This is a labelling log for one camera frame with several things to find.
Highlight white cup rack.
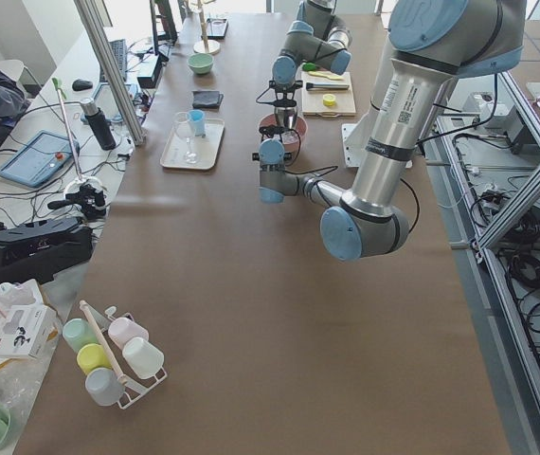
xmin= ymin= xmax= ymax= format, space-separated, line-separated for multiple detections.
xmin=79 ymin=300 xmax=169 ymax=410

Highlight cream serving tray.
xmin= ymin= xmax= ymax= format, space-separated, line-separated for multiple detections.
xmin=160 ymin=118 xmax=225 ymax=171

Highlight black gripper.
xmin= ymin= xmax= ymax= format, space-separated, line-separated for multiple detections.
xmin=256 ymin=80 xmax=303 ymax=108
xmin=259 ymin=125 xmax=285 ymax=142

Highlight pink cup on rack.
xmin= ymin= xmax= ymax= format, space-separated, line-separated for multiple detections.
xmin=108 ymin=317 xmax=149 ymax=349

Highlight wooden cup tree stand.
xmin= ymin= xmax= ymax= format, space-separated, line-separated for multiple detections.
xmin=189 ymin=0 xmax=221 ymax=55

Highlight grey cup on rack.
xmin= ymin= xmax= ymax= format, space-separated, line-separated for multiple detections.
xmin=85 ymin=368 xmax=125 ymax=407

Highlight white product box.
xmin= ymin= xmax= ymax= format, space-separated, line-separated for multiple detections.
xmin=0 ymin=304 xmax=57 ymax=359

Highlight half lemon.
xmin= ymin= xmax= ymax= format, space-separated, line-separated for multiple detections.
xmin=322 ymin=94 xmax=336 ymax=106

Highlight white cup on rack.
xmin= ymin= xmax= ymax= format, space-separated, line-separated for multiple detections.
xmin=122 ymin=337 xmax=165 ymax=379

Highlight green cup on rack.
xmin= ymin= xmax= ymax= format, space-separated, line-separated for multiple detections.
xmin=62 ymin=318 xmax=98 ymax=354

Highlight steel ice scoop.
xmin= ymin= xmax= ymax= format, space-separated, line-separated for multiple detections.
xmin=274 ymin=106 xmax=298 ymax=130

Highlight blue cup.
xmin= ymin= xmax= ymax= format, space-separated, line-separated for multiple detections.
xmin=189 ymin=109 xmax=206 ymax=137

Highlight black bag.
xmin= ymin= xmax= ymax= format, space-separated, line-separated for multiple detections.
xmin=0 ymin=217 xmax=93 ymax=284

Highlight white pillar base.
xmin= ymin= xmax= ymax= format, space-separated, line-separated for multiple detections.
xmin=342 ymin=88 xmax=418 ymax=168

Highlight yellow plastic knife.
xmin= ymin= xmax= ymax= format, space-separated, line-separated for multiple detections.
xmin=308 ymin=71 xmax=344 ymax=81

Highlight mint green bowl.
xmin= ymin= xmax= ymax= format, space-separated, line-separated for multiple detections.
xmin=188 ymin=53 xmax=214 ymax=76

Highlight black bottle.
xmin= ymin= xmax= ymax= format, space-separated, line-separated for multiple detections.
xmin=80 ymin=98 xmax=117 ymax=151

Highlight wooden cutting board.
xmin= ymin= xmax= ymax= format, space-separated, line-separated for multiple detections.
xmin=299 ymin=71 xmax=356 ymax=117

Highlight clear wine glass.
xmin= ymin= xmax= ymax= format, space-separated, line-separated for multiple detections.
xmin=173 ymin=111 xmax=198 ymax=164

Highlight pink bowl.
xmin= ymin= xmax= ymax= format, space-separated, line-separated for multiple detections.
xmin=258 ymin=114 xmax=307 ymax=153

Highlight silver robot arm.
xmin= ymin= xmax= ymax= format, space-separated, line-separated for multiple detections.
xmin=259 ymin=1 xmax=526 ymax=261
xmin=267 ymin=1 xmax=352 ymax=107

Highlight clear ice cubes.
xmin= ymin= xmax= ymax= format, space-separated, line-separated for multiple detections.
xmin=281 ymin=130 xmax=299 ymax=146

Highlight yellow cup on rack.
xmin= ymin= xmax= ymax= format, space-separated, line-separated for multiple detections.
xmin=76 ymin=343 xmax=112 ymax=375

